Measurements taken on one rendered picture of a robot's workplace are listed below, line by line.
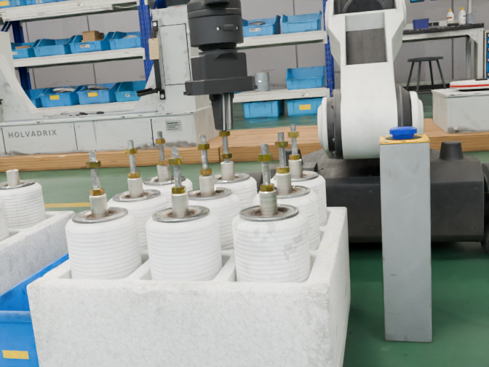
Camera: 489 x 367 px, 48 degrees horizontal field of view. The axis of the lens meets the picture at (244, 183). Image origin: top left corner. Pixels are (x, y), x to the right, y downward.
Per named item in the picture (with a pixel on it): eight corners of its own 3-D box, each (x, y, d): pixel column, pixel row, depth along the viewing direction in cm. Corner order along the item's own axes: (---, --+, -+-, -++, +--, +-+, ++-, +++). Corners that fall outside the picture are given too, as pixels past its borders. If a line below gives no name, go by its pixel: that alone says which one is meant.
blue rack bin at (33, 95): (31, 107, 650) (29, 89, 646) (60, 105, 642) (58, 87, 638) (6, 110, 602) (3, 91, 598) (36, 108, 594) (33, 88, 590)
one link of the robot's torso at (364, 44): (327, 174, 112) (329, 30, 139) (416, 171, 108) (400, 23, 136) (321, 124, 100) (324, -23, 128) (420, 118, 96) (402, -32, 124)
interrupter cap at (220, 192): (225, 202, 78) (224, 197, 78) (175, 202, 80) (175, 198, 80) (238, 190, 85) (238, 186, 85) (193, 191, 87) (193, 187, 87)
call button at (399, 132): (389, 140, 84) (388, 127, 84) (416, 138, 83) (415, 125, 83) (389, 143, 80) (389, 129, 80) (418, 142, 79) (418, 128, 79)
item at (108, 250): (70, 341, 78) (52, 219, 75) (127, 317, 85) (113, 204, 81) (103, 362, 71) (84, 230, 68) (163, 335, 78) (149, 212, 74)
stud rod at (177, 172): (177, 204, 72) (171, 147, 70) (185, 203, 72) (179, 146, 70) (175, 205, 71) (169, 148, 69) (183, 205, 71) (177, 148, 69)
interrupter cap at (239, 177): (254, 182, 91) (254, 178, 91) (209, 187, 90) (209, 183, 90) (245, 175, 98) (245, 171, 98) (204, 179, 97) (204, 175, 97)
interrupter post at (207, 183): (213, 198, 81) (211, 176, 81) (198, 198, 82) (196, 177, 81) (217, 194, 84) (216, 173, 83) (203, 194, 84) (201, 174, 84)
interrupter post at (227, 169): (236, 181, 93) (235, 162, 92) (223, 183, 93) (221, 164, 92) (233, 179, 95) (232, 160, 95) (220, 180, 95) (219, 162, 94)
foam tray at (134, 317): (156, 295, 111) (146, 210, 107) (351, 299, 101) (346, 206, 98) (45, 410, 74) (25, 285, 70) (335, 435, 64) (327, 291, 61)
